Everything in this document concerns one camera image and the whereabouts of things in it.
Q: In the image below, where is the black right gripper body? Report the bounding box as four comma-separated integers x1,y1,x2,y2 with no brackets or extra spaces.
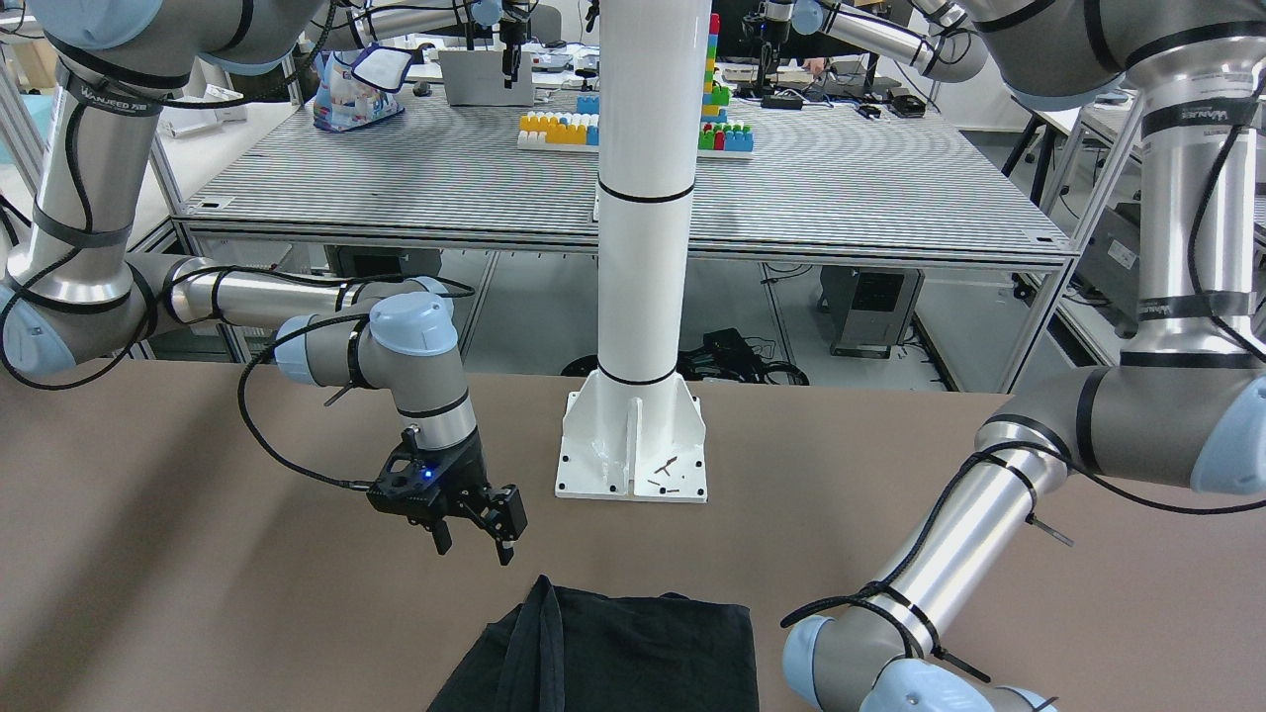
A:
420,431,525,540

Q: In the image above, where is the black t-shirt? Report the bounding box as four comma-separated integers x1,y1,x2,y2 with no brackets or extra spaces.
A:
430,576,760,711

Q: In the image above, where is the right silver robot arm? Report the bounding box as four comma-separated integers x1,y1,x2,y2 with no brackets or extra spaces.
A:
3,1,525,565

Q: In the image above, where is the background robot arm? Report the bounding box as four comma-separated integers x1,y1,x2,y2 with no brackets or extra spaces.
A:
757,1,989,84

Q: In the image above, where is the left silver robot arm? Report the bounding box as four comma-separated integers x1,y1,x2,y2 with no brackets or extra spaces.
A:
782,1,1263,711

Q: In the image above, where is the white mounting column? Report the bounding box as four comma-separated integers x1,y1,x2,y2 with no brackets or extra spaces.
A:
555,0,709,503

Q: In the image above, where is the striped aluminium work table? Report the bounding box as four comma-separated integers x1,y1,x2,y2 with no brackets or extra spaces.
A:
170,84,1079,395

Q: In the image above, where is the colourful toy block set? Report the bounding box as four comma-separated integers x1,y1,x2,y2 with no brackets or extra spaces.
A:
517,1,757,162

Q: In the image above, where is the blue white plastic bag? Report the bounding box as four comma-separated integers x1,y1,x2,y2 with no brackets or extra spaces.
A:
311,44,411,134

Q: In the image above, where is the grey computer tower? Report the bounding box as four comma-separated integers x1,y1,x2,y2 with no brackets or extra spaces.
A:
819,265,924,359

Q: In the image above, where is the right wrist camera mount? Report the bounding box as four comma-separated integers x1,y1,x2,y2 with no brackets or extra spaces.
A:
366,445,441,518

